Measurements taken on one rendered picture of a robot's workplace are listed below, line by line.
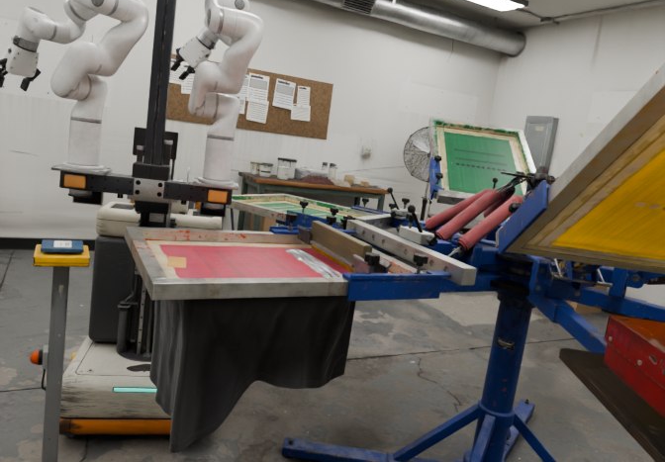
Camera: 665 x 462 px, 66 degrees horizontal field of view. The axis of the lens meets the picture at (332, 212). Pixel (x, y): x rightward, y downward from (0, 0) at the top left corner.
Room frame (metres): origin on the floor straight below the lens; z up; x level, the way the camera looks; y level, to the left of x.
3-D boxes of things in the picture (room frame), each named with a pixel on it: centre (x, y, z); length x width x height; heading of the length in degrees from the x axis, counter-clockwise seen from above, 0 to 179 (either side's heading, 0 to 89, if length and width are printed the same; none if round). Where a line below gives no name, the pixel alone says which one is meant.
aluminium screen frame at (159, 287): (1.51, 0.15, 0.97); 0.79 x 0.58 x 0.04; 118
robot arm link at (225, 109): (1.83, 0.44, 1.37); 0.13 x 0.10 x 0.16; 116
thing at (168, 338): (1.37, 0.41, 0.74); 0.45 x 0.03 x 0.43; 28
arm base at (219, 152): (1.85, 0.43, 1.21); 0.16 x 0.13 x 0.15; 13
